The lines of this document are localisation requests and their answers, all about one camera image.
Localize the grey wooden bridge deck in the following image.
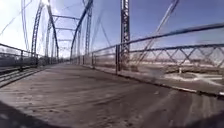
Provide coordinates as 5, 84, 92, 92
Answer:
0, 62, 224, 128

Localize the metal lattice railing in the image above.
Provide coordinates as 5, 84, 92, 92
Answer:
0, 42, 61, 75
70, 22, 224, 98

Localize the river water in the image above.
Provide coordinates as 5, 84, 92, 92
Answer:
163, 70, 224, 88

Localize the steel truss bridge frame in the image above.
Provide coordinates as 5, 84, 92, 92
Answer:
19, 0, 183, 71

